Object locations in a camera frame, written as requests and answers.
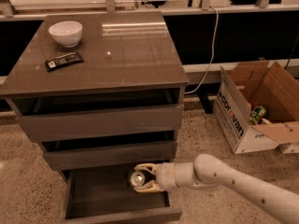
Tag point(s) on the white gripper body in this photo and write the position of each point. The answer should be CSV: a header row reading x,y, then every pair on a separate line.
x,y
165,176

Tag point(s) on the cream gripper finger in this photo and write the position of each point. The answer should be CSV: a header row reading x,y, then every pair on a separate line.
x,y
147,167
149,187

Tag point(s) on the green soda can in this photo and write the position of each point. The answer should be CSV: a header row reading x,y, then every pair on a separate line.
x,y
137,179

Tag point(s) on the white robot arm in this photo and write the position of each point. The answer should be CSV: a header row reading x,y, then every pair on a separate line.
x,y
207,172

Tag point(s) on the bottom grey drawer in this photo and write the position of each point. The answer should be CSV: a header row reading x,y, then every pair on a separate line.
x,y
102,195

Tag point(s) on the grey drawer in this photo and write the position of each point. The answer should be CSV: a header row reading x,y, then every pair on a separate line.
x,y
102,195
47,117
110,150

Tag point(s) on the top grey drawer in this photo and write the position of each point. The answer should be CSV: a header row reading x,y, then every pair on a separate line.
x,y
47,117

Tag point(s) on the middle grey drawer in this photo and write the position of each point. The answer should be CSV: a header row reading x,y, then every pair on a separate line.
x,y
110,150

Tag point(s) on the grey drawer cabinet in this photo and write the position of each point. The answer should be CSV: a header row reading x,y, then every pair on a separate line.
x,y
121,52

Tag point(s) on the green snack bag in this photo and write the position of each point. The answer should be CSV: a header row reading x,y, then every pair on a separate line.
x,y
256,114

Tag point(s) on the white corovan cardboard box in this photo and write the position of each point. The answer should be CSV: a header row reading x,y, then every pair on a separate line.
x,y
259,83

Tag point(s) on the black snack bar wrapper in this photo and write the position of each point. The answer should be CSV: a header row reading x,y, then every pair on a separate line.
x,y
63,61

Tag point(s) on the white ceramic bowl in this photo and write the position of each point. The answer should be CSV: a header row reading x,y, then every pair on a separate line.
x,y
66,33

